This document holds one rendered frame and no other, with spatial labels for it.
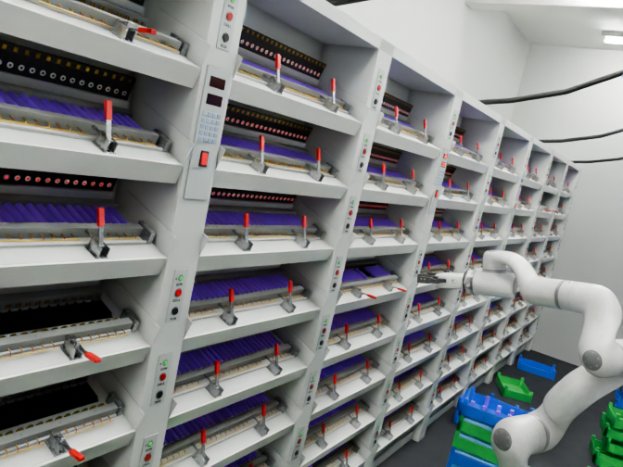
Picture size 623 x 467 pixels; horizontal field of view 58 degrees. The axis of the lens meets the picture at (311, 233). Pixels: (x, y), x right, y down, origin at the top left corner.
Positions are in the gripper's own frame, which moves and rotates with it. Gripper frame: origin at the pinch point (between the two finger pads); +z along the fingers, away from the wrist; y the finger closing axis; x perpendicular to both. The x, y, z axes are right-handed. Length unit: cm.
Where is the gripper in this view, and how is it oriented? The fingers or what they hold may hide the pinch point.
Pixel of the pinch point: (425, 277)
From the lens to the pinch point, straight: 209.7
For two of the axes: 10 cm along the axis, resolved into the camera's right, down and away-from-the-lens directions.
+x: 0.4, -10.0, -0.3
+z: -8.4, -0.5, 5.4
